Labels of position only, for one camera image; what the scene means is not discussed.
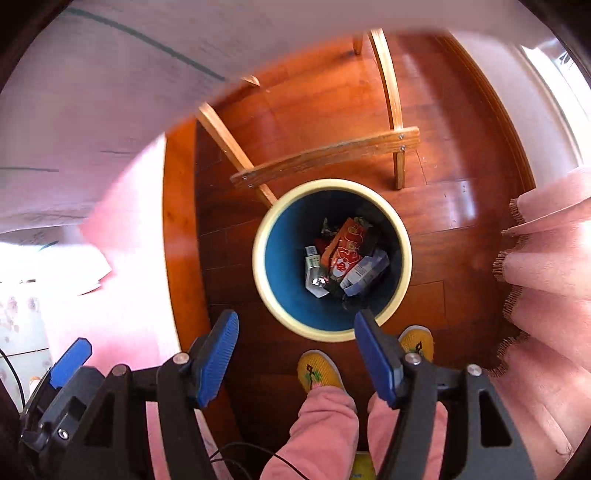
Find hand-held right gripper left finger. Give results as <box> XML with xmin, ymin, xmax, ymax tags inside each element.
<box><xmin>53</xmin><ymin>310</ymin><xmax>240</xmax><ymax>480</ymax></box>

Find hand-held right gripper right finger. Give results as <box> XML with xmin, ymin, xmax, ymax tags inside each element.
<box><xmin>355</xmin><ymin>309</ymin><xmax>536</xmax><ymax>480</ymax></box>

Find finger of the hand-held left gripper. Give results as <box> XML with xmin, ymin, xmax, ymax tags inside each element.
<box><xmin>48</xmin><ymin>338</ymin><xmax>92</xmax><ymax>389</ymax></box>

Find lavender carton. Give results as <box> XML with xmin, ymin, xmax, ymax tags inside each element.
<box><xmin>341</xmin><ymin>249</ymin><xmax>390</xmax><ymax>296</ymax></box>

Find red package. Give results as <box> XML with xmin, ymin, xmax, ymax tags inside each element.
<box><xmin>323</xmin><ymin>217</ymin><xmax>377</xmax><ymax>282</ymax></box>

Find blue bin with cream rim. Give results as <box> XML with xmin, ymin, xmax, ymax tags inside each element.
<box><xmin>252</xmin><ymin>179</ymin><xmax>413</xmax><ymax>343</ymax></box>

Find yellow right slipper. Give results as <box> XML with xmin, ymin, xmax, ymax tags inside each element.
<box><xmin>398</xmin><ymin>325</ymin><xmax>435</xmax><ymax>365</ymax></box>

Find yellow slipper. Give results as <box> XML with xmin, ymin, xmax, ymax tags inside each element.
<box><xmin>297</xmin><ymin>350</ymin><xmax>347</xmax><ymax>394</ymax></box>
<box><xmin>398</xmin><ymin>325</ymin><xmax>435</xmax><ymax>365</ymax></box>

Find yellow left slipper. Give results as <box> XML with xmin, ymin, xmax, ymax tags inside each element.
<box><xmin>297</xmin><ymin>350</ymin><xmax>347</xmax><ymax>394</ymax></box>

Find person's right leg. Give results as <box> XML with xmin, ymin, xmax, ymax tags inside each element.
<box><xmin>367</xmin><ymin>392</ymin><xmax>448</xmax><ymax>480</ymax></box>

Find pink bed sheet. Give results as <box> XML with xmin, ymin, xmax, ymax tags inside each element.
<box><xmin>0</xmin><ymin>134</ymin><xmax>218</xmax><ymax>480</ymax></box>

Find pink fringed cloth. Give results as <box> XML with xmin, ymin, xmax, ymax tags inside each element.
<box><xmin>492</xmin><ymin>166</ymin><xmax>591</xmax><ymax>467</ymax></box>

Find tree print tablecloth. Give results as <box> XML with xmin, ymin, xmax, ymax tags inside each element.
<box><xmin>0</xmin><ymin>0</ymin><xmax>462</xmax><ymax>296</ymax></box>

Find black cable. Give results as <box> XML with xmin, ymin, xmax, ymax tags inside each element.
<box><xmin>208</xmin><ymin>442</ymin><xmax>305</xmax><ymax>480</ymax></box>

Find wooden table frame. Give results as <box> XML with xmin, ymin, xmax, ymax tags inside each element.
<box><xmin>196</xmin><ymin>28</ymin><xmax>421</xmax><ymax>208</ymax></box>

